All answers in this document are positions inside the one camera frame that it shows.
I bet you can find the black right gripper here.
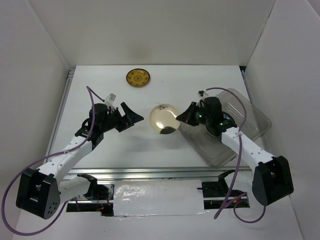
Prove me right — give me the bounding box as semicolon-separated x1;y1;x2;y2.
177;101;213;126

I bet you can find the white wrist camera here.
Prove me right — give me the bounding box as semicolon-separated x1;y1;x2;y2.
197;90;209;106
104;93;116;106

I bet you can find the cream plate with dark patch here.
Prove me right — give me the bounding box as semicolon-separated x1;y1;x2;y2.
149;103;181;135

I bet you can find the yellow patterned plate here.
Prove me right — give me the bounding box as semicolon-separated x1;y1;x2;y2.
125;68;151;88

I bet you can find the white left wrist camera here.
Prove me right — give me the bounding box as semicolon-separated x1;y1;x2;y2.
104;93;116;106

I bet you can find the clear plastic bin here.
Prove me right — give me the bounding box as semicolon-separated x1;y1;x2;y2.
179;88;272;168

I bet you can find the white front cover panel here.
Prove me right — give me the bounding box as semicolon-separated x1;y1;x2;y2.
113;179;205;217

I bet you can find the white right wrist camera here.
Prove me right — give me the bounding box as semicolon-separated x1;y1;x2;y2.
197;90;209;106

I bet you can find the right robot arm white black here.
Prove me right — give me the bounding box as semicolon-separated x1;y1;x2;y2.
176;97;294;207

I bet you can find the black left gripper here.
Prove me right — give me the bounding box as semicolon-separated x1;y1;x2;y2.
100;102;143;133

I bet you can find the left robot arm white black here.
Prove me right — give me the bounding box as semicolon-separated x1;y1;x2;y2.
16;102;144;220

